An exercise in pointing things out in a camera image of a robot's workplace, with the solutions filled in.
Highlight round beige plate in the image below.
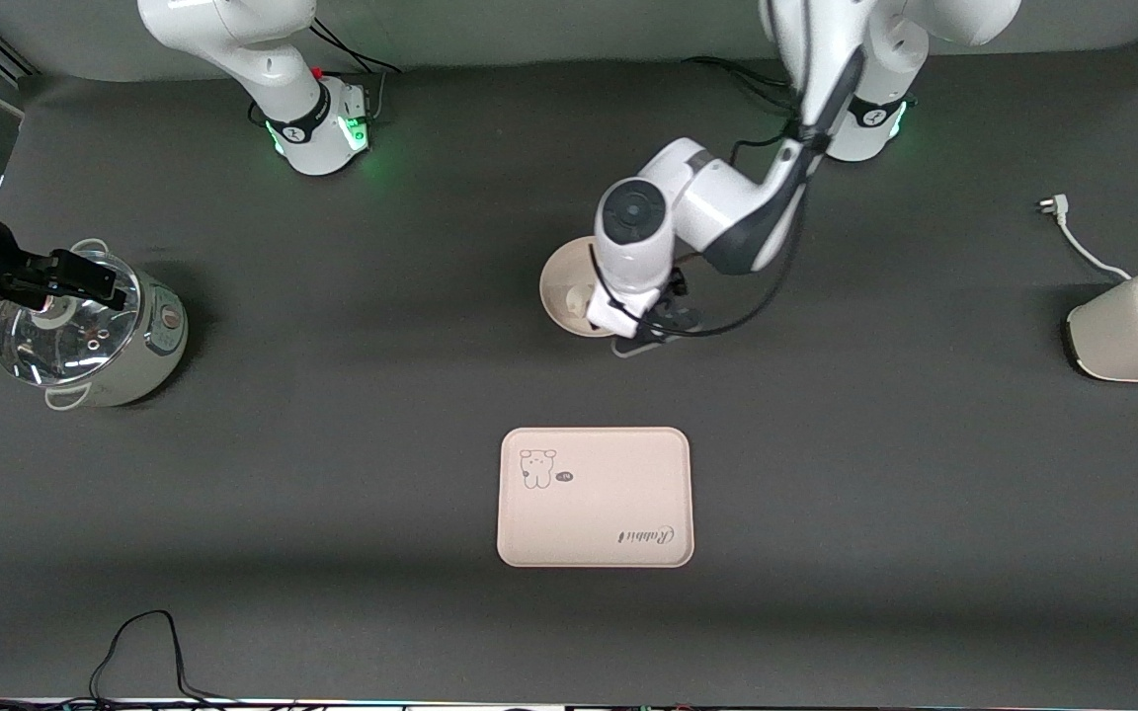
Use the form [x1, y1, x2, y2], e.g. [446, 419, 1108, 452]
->
[539, 235, 621, 339]

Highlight beige tray with rabbit print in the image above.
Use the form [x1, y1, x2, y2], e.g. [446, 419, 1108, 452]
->
[497, 427, 695, 569]

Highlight glass pot lid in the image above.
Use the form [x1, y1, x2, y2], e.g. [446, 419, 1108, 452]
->
[0, 250, 142, 386]

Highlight pale green electric pot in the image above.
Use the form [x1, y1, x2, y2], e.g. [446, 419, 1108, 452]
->
[0, 237, 190, 411]

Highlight cream white toaster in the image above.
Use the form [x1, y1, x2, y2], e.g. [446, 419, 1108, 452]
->
[1066, 270, 1138, 382]

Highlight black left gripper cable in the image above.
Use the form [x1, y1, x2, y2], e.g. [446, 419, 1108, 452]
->
[589, 0, 868, 343]

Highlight grey metal frame rail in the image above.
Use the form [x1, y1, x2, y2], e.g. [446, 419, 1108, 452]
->
[0, 35, 39, 80]

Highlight black left arm base cables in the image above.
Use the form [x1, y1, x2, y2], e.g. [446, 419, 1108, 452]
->
[680, 54, 799, 115]

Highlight thin black floor cable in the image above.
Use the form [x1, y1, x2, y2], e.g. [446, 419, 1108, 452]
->
[88, 609, 236, 708]

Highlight white toaster power cord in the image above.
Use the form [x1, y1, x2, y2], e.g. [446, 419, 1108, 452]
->
[1035, 195, 1134, 283]

